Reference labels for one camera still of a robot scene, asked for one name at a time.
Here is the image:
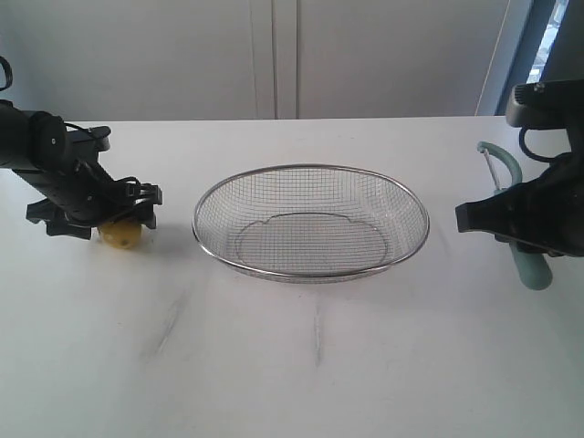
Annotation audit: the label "teal handled vegetable peeler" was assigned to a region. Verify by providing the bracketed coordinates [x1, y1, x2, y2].
[477, 141, 553, 291]

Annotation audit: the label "white cabinet doors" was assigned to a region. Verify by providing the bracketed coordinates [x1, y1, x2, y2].
[1, 1, 531, 120]

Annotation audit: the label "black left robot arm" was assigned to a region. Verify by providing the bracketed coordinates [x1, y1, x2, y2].
[1, 100, 162, 240]

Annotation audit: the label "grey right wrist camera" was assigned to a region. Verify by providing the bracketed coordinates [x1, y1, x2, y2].
[505, 78, 583, 130]

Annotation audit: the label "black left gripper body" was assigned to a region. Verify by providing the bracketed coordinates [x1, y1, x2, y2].
[15, 159, 142, 226]

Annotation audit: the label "yellow lemon with sticker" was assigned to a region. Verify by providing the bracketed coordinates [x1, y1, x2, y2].
[98, 220, 142, 249]

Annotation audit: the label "dark window frame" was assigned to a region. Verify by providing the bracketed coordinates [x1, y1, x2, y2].
[495, 0, 583, 116]

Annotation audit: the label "oval steel mesh basket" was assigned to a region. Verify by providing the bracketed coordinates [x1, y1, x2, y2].
[192, 163, 430, 284]

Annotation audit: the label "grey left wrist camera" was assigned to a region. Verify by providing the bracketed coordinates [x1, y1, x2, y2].
[65, 122, 111, 162]

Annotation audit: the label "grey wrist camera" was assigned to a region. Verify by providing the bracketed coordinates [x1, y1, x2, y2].
[65, 122, 111, 162]
[505, 78, 583, 130]

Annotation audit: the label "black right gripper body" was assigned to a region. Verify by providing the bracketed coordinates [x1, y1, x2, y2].
[527, 152, 583, 256]

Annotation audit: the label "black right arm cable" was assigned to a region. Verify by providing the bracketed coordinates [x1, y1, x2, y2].
[517, 127, 571, 162]

